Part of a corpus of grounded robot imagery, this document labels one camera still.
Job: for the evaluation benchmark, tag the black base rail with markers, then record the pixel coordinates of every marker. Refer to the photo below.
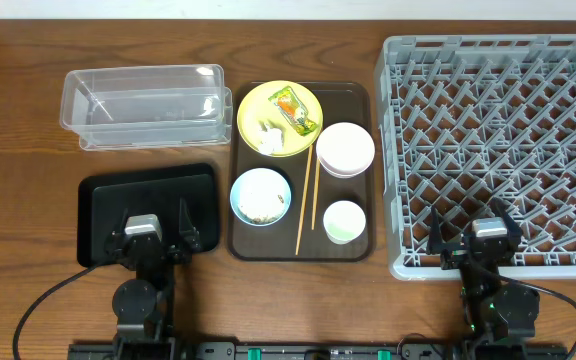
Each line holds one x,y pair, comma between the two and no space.
231,351

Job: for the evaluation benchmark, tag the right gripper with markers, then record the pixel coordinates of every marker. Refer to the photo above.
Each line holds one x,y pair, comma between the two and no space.
454,259

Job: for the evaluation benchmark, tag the yellow plate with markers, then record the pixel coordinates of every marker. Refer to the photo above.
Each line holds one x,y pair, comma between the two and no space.
255,108

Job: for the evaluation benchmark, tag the brown serving tray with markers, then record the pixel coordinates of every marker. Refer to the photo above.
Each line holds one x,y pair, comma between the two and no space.
276,242

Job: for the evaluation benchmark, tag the grey dishwasher rack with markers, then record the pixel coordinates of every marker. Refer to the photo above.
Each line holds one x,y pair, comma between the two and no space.
465,119

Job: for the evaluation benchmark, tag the green snack wrapper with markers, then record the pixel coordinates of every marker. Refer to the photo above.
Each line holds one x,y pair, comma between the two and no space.
293,110

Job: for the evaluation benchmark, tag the pale green cup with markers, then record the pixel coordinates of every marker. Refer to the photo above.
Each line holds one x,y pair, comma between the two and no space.
344,221

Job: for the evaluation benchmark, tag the clear plastic bin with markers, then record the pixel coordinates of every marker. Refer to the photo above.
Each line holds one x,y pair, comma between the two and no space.
147,107

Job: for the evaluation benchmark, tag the long wooden chopstick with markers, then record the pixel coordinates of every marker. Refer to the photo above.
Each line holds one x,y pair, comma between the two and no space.
304,200

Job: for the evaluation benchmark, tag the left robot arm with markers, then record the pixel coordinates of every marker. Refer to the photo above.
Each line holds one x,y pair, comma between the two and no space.
144,305

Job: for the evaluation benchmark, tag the white tissue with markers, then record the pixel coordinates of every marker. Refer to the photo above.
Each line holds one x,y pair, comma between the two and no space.
271,139

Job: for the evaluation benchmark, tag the rice food scraps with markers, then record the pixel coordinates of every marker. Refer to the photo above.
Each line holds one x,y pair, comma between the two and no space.
261,201

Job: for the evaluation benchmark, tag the black plastic tray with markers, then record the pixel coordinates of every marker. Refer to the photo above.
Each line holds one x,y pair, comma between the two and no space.
102,198

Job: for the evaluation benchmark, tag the light blue bowl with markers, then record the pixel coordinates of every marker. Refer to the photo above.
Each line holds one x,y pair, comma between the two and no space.
264,173

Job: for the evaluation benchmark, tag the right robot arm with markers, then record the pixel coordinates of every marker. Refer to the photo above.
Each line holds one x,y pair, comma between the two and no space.
501,314

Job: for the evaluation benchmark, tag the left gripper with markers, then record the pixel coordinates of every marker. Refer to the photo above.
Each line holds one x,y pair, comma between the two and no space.
146,247

